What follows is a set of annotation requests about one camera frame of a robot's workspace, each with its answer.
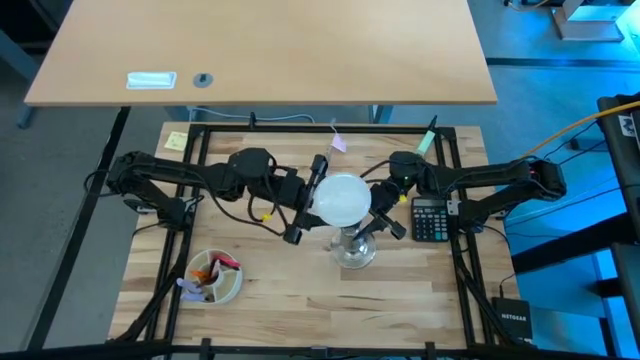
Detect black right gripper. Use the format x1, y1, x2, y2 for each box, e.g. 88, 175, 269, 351
352, 179, 408, 247

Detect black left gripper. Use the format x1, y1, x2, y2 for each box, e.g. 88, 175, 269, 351
272, 154, 332, 245

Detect silver metal lamp base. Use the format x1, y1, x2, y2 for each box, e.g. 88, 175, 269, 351
329, 223, 378, 271

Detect white globe lightbulb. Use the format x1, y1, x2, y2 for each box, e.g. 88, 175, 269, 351
310, 172, 373, 227

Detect black desk calculator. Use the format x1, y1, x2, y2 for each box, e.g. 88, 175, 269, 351
410, 197, 452, 244

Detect light green clip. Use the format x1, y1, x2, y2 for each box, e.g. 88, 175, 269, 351
416, 115, 440, 157

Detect red clip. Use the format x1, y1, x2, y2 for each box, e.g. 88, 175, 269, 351
212, 254, 242, 272

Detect round cream divided organizer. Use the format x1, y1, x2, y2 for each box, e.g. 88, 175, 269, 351
183, 248, 245, 306

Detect yellow sticky note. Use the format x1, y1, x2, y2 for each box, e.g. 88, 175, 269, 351
163, 130, 190, 153

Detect lavender clip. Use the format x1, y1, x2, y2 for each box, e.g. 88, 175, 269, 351
175, 278, 207, 303

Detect black Netgear router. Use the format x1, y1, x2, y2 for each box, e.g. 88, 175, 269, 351
491, 296, 535, 342

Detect light wooden desk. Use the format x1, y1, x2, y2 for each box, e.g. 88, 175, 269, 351
24, 0, 499, 108

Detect black equipment rack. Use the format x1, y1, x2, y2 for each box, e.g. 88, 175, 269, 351
597, 92, 640, 239

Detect pale cardboard box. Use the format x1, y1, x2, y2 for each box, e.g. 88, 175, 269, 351
551, 0, 627, 43

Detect black aluminium table frame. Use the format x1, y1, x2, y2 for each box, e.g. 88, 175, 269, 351
106, 122, 537, 352

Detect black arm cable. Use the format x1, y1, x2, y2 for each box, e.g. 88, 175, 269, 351
199, 164, 289, 239

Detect grey cable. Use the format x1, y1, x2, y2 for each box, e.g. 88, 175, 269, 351
188, 105, 317, 125

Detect yellow cable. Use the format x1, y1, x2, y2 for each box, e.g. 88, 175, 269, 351
521, 99, 640, 159

